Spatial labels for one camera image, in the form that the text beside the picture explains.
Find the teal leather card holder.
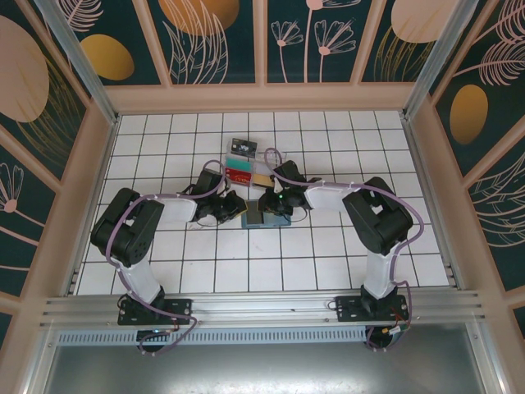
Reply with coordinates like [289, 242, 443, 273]
[241, 200, 293, 229]

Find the red VIP card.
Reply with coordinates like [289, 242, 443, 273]
[224, 167, 252, 187]

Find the clear acrylic organizer box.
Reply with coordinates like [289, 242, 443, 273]
[223, 138, 285, 190]

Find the grey metal sheet panel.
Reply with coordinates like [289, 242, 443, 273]
[40, 344, 485, 394]

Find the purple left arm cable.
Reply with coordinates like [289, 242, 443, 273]
[105, 159, 230, 356]

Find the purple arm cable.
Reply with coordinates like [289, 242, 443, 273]
[105, 159, 230, 356]
[264, 147, 426, 354]

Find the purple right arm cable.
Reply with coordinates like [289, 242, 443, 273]
[264, 147, 426, 354]

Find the aluminium rail beam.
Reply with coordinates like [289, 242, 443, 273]
[39, 290, 488, 329]

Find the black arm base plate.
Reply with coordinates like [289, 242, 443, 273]
[335, 294, 411, 323]
[117, 298, 194, 327]

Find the aluminium side rail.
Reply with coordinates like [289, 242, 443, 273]
[399, 110, 467, 289]
[61, 114, 121, 297]

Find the perforated metal cable duct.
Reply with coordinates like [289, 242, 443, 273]
[57, 330, 370, 346]

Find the black cable hub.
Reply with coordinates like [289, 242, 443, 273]
[136, 329, 178, 355]
[366, 324, 411, 353]

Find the aluminium corner post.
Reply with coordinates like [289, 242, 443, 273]
[34, 0, 121, 126]
[401, 0, 481, 120]

